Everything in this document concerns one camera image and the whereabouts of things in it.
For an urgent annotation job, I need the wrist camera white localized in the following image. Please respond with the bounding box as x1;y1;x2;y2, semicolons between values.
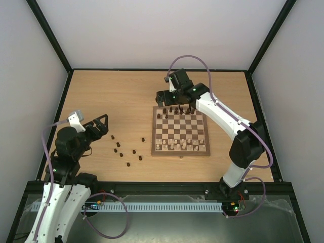
165;76;176;93
68;110;86;132

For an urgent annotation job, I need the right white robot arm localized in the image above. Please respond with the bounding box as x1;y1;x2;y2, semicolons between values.
156;69;268;198

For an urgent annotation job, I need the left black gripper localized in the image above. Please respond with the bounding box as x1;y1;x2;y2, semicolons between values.
75;114;109;159

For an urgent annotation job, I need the wooden chess board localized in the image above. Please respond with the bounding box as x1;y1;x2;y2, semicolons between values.
151;106;211;157

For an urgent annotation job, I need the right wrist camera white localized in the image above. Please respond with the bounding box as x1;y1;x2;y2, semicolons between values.
165;76;176;93

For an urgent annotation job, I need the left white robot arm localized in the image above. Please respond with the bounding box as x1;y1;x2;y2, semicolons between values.
26;111;108;242

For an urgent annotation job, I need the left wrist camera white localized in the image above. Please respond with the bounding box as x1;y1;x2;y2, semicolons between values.
68;110;86;132

